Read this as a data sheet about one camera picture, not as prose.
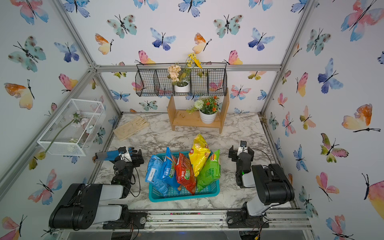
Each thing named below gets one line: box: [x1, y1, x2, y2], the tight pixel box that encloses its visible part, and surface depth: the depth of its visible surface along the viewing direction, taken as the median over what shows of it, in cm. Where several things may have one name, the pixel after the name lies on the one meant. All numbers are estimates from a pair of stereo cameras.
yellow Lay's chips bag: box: [189, 133, 211, 177], surface depth 79 cm
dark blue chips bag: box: [145, 155, 169, 197], surface depth 75 cm
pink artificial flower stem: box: [36, 112, 89, 160], surface depth 75 cm
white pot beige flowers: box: [167, 52, 202, 93], surface depth 87 cm
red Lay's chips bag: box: [175, 152, 196, 195], surface depth 76 cm
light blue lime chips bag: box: [161, 147, 181, 190], surface depth 74 cm
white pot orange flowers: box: [186, 95, 220, 125], surface depth 98 cm
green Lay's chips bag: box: [196, 149, 221, 192], surface depth 77 cm
